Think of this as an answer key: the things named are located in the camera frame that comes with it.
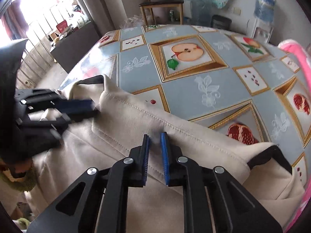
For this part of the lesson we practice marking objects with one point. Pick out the white plastic bag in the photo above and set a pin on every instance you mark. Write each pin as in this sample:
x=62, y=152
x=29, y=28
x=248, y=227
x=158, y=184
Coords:
x=132, y=22

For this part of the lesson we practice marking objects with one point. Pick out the white water dispenser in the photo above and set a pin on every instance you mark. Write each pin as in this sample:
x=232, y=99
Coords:
x=262, y=31

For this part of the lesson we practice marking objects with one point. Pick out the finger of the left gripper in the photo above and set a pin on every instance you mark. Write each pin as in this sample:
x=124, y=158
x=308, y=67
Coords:
x=76, y=104
x=79, y=117

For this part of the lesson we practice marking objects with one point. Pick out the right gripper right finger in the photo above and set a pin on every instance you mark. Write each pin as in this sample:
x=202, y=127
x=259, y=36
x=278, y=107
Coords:
x=213, y=200

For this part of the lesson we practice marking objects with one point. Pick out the fruit pattern bed sheet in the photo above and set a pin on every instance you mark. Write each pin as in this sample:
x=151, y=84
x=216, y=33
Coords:
x=249, y=91

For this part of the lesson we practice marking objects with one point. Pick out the person left hand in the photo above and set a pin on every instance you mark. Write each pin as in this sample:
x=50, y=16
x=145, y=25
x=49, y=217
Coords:
x=15, y=170

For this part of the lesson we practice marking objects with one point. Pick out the wooden chair dark seat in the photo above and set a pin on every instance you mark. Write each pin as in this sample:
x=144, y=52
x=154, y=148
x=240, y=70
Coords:
x=150, y=4

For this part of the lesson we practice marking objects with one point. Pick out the black trash bin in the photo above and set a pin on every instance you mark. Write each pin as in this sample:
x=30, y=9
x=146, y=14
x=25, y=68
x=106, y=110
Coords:
x=220, y=22

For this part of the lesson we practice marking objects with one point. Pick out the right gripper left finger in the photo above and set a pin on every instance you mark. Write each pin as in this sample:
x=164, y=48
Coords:
x=97, y=201

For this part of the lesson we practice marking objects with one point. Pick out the blue water jug on dispenser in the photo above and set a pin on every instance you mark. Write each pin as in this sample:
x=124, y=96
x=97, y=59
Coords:
x=264, y=10

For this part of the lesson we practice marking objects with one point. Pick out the green can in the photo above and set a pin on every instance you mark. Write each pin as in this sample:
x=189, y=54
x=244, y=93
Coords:
x=172, y=15

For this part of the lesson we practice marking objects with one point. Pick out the wall power socket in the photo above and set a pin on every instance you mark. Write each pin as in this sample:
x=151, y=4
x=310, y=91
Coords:
x=235, y=10

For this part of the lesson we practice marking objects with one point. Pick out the grey curtain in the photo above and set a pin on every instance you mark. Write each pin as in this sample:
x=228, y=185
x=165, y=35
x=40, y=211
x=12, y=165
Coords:
x=107, y=15

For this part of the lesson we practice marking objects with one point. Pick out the pink floral blanket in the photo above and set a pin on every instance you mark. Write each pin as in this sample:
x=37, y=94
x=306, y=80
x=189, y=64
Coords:
x=301, y=220

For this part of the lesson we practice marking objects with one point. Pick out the empty water jug on floor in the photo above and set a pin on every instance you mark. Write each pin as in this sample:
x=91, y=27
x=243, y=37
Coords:
x=200, y=12

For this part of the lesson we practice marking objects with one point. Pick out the beige coat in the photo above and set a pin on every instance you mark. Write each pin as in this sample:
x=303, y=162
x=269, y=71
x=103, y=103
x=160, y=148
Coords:
x=121, y=125

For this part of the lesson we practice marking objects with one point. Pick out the dark grey low cabinet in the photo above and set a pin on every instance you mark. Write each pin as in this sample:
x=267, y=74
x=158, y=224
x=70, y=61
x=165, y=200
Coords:
x=70, y=50

